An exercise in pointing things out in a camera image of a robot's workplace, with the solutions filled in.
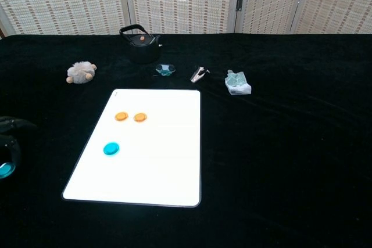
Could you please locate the black velvet tablecloth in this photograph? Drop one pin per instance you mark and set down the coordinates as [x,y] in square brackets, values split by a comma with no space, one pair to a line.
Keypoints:
[276,158]

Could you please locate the white rectangular board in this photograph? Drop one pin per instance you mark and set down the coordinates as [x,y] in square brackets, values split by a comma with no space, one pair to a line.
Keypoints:
[151,166]

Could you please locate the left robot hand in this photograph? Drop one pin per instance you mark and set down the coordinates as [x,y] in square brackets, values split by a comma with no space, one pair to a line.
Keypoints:
[16,149]

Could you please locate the silver metal clip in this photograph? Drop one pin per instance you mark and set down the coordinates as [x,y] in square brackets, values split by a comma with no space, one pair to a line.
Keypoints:
[197,75]

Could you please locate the orange disc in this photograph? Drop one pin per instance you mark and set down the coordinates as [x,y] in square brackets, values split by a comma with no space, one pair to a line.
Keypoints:
[121,116]
[140,117]

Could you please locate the grey plush sheep toy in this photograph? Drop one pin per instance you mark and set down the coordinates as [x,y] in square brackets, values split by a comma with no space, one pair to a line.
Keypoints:
[80,73]

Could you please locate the black screen hinge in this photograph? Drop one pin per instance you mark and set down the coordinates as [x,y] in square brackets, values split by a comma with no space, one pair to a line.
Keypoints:
[239,4]

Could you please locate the cyan disc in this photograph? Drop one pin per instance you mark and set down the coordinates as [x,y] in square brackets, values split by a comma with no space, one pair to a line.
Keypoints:
[111,149]
[5,170]

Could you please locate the green white plastic packet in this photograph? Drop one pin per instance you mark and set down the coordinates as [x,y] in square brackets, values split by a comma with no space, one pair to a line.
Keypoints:
[236,85]

